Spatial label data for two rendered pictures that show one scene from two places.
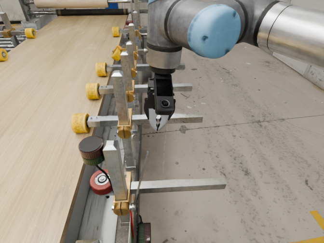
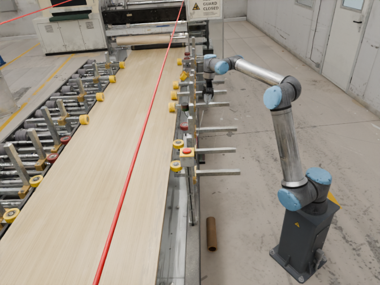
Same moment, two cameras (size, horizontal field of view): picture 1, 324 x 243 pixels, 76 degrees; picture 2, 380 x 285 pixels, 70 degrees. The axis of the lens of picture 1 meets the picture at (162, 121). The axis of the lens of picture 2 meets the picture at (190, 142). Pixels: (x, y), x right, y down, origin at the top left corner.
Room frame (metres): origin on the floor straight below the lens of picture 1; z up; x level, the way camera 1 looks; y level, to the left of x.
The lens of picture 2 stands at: (-1.46, -0.07, 2.00)
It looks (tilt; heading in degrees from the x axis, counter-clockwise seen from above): 34 degrees down; 7
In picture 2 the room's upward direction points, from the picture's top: 4 degrees counter-clockwise
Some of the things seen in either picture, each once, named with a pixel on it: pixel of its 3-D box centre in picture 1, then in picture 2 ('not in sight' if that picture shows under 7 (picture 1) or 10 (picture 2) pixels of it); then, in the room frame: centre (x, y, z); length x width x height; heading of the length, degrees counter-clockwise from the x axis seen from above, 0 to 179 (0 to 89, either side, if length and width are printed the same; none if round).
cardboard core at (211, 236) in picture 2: not in sight; (211, 233); (0.03, -0.01, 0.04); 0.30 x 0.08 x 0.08; 3
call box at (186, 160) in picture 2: not in sight; (187, 158); (-0.39, 0.09, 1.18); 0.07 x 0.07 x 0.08; 3
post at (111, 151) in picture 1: (121, 195); (193, 130); (0.36, 0.13, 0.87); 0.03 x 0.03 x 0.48; 3
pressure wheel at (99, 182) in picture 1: (105, 187); (185, 130); (0.40, 0.19, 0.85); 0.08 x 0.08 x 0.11
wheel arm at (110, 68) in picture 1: (142, 67); (199, 82); (1.16, 0.11, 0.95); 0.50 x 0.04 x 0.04; 93
